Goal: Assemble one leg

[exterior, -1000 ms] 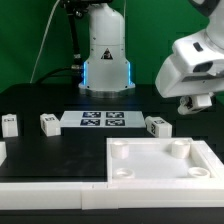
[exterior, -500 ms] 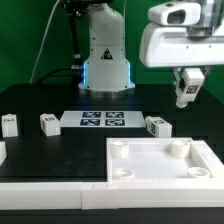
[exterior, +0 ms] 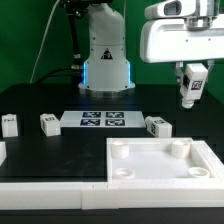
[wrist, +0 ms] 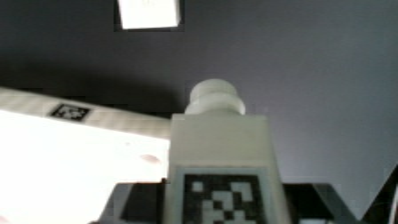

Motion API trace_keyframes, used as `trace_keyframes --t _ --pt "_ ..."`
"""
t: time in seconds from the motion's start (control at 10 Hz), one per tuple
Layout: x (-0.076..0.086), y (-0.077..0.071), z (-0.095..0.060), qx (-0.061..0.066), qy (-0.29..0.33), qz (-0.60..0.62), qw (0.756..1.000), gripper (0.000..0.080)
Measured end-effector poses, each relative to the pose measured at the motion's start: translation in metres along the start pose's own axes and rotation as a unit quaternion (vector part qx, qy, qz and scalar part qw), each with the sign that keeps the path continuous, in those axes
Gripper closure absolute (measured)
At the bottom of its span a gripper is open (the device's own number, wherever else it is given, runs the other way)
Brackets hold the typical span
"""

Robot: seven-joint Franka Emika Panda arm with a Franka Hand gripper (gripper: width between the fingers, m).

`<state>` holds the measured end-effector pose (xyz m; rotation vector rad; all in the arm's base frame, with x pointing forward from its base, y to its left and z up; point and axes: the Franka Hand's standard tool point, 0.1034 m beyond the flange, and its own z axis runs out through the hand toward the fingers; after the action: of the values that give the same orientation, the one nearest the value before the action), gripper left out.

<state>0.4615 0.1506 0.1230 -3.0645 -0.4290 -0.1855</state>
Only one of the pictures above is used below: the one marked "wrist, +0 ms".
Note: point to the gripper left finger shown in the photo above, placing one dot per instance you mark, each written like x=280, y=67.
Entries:
x=133, y=205

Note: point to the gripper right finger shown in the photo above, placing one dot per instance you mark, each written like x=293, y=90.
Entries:
x=318, y=208

